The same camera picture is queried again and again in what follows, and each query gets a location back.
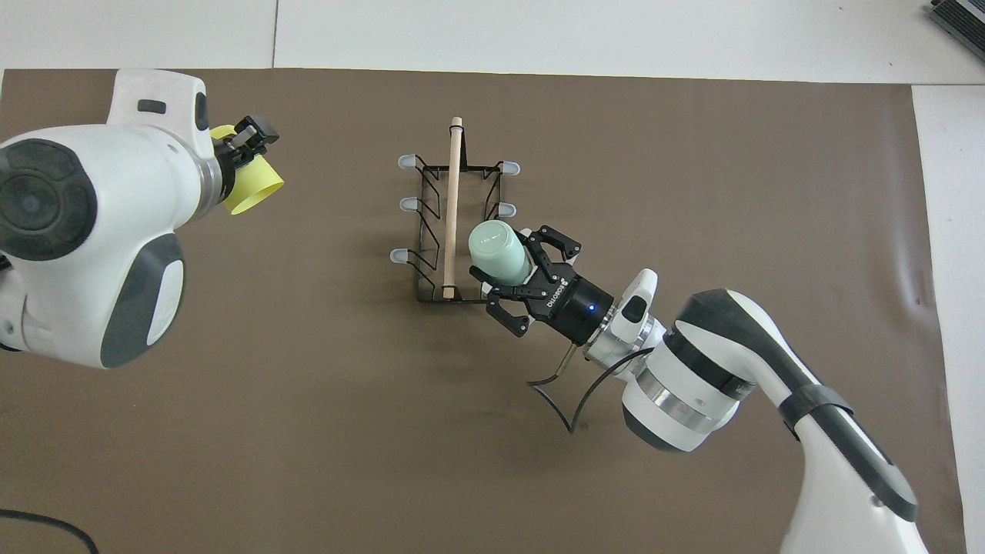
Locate black left arm wrist cable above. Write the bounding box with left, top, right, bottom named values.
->
left=0, top=508, right=101, bottom=554

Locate black wire cup rack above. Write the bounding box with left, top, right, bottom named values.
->
left=390, top=117, right=521, bottom=305

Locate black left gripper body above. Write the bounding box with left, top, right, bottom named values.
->
left=212, top=137, right=241, bottom=193

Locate black right arm wrist cable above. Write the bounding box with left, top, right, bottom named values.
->
left=527, top=346, right=655, bottom=436

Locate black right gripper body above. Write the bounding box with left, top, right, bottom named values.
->
left=539, top=269, right=616, bottom=345

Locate black arm wrist cable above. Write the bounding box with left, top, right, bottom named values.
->
left=527, top=346, right=655, bottom=436
left=0, top=508, right=101, bottom=554

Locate yellow plastic cup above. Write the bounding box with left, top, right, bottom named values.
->
left=212, top=125, right=285, bottom=216

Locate green plastic cup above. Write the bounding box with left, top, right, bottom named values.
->
left=468, top=220, right=536, bottom=287

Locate brown table mat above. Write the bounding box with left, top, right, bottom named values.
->
left=0, top=68, right=967, bottom=554

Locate dark grey ribbed device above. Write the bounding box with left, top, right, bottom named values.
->
left=927, top=0, right=985, bottom=39

